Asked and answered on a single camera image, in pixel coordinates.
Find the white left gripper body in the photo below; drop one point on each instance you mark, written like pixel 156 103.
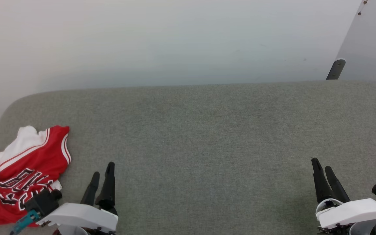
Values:
pixel 80 217

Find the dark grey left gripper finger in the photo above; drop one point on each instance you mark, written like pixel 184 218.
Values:
pixel 108 186
pixel 91 189

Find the red basketball jersey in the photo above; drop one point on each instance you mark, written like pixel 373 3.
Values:
pixel 51 147

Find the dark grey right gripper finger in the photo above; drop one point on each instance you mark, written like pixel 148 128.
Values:
pixel 336 186
pixel 320 182

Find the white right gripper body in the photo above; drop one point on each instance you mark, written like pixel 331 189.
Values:
pixel 354 212

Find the white partition panel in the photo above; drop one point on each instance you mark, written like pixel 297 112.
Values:
pixel 370 39

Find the grey fabric sofa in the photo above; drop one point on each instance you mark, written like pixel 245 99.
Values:
pixel 191 147

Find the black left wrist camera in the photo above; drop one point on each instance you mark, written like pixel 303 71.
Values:
pixel 43 200

